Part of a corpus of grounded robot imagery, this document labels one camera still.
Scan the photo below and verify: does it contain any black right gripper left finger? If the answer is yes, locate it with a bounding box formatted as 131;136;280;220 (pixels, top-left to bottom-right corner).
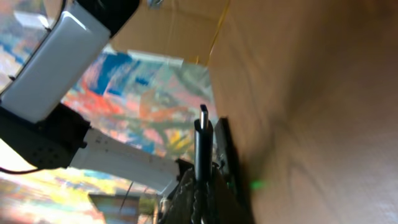
159;168;195;224

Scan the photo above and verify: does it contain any brown cardboard box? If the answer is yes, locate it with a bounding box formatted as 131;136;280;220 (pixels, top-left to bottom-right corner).
110;0;231;66

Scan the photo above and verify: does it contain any black USB charging cable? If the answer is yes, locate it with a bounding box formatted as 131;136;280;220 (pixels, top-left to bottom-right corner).
193;104;215;224

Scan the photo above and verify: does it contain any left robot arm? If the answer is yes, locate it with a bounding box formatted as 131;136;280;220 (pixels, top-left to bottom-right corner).
1;1;182;196

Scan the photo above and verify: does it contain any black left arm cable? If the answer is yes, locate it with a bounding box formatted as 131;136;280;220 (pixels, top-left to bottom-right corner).
0;166;41;175

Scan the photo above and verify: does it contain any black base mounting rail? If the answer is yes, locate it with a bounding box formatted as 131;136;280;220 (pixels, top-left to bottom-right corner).
214;117;250;210

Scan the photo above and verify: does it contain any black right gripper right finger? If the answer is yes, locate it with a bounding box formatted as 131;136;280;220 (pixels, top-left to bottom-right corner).
206;169;254;224

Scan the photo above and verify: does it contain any colourful abstract painting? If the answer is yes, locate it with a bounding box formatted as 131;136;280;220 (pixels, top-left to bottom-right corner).
1;1;217;223

